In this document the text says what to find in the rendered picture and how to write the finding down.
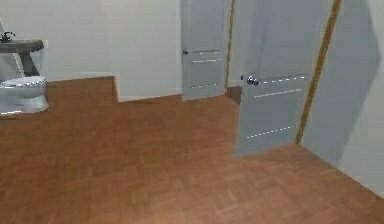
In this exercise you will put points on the grey panelled room door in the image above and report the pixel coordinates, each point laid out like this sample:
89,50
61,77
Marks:
204,50
276,76

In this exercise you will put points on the white toilet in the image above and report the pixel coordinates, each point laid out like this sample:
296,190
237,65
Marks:
22,94

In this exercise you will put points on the dark grey sink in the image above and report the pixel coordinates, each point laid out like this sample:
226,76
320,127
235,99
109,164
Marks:
24,48

